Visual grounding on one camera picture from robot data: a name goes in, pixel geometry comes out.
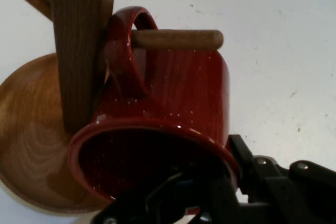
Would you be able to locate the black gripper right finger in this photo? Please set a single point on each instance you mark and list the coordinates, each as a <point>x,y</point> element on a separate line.
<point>283,197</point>

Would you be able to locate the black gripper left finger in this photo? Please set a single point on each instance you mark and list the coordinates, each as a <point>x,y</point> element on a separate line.
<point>204,203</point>

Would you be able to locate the red speckled enamel mug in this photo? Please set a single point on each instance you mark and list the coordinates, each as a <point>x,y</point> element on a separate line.
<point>189,90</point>

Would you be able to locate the brown wooden mug tree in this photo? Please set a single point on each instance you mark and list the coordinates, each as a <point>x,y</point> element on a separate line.
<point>78,51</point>

